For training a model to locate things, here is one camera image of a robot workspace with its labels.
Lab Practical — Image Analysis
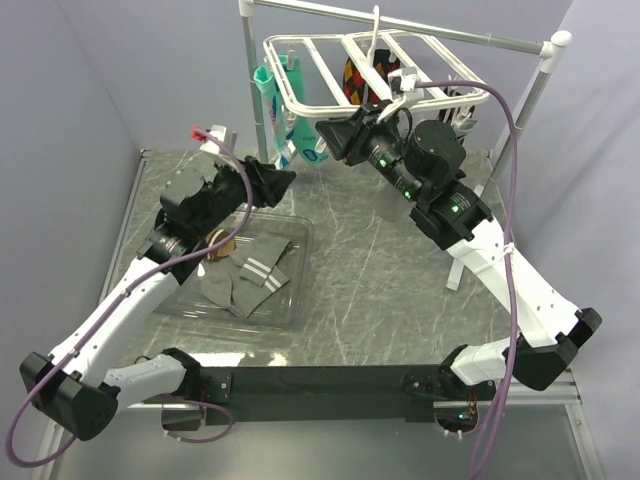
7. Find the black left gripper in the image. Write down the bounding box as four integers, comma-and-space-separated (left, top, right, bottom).
196, 152, 297, 238

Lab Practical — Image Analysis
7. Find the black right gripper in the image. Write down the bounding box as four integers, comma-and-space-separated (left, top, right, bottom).
315, 99, 423, 203

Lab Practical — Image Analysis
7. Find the white clip sock hanger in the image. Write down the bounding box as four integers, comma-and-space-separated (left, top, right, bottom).
263, 8, 489, 119

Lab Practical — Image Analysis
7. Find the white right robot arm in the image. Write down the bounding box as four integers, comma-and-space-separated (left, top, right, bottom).
316, 104, 602, 399

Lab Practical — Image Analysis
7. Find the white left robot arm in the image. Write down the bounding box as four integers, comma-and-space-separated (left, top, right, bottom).
20, 156, 296, 441

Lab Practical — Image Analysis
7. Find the teal patterned sock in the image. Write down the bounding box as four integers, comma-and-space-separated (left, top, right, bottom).
283, 55, 328, 164
253, 66, 295, 170

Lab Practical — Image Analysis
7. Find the red yellow argyle sock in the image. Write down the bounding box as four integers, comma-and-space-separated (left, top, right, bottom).
342, 58, 372, 105

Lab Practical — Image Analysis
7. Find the silver white drying rack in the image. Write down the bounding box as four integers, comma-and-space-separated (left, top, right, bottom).
238, 0, 574, 291

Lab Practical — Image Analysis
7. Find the clear plastic bin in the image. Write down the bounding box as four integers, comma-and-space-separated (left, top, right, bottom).
158, 213, 314, 331

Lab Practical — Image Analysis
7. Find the grey striped sock in bin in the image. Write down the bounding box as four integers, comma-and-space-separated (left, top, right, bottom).
230, 234, 291, 315

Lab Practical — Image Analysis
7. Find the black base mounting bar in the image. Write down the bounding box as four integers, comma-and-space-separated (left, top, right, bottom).
202, 365, 473, 422

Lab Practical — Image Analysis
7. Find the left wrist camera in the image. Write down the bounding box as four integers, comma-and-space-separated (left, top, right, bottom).
191, 125, 237, 154

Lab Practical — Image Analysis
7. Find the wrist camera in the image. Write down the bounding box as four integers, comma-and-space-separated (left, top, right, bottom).
191, 125, 237, 154
387, 67, 419, 98

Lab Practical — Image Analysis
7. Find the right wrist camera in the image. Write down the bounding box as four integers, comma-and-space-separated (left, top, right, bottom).
387, 67, 419, 98

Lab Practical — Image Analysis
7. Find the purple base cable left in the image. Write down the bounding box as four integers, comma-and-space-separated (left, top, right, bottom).
164, 398, 236, 444

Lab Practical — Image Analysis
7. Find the aluminium frame rail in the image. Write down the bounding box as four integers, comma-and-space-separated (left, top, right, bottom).
29, 148, 201, 476

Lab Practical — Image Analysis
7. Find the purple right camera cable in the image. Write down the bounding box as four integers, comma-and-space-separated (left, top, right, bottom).
417, 82, 519, 480

